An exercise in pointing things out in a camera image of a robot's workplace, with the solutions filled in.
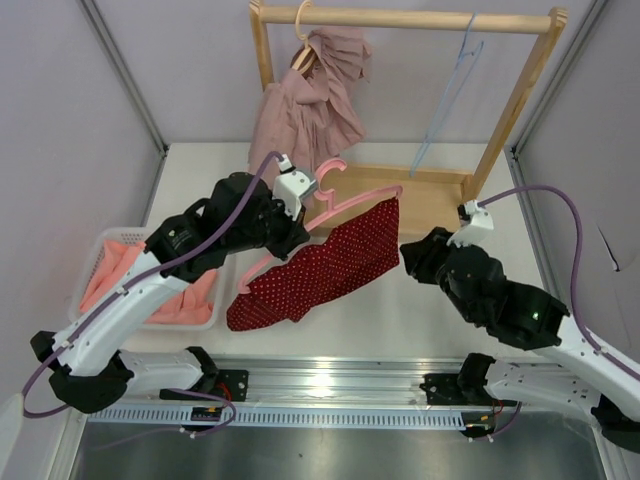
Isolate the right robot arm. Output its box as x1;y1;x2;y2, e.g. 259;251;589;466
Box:
399;227;639;453

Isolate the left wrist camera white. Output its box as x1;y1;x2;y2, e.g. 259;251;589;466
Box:
272;154;318;220

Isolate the white plastic basket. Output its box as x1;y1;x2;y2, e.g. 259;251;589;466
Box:
68;227;222;331

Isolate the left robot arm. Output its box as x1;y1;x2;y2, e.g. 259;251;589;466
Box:
31;169;317;414

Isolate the blue hanger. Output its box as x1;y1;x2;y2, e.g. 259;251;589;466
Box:
409;12;485;178

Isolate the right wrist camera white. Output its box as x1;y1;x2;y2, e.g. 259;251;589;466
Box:
447;200;494;248

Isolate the aluminium mounting rail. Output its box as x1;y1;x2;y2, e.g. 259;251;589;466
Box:
214;355;463;408

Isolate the pink hanger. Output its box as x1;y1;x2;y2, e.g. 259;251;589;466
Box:
237;158;404;296

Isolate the salmon orange cloth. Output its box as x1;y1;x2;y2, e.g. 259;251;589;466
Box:
79;239;217;326

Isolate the red polka dot cloth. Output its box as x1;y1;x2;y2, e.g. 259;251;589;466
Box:
226;198;399;332

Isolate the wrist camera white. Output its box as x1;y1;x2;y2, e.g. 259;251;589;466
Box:
272;154;318;220
447;200;494;248

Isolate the white slotted cable duct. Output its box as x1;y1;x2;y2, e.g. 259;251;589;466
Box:
89;405;466;431

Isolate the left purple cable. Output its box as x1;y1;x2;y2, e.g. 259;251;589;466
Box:
22;152;291;441

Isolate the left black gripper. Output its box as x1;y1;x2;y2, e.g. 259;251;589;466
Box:
225;189;309;261

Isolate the wooden clothes rack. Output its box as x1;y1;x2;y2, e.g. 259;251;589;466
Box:
249;1;568;240

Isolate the dusty pink pleated skirt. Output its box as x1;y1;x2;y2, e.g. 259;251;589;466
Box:
248;26;372;173

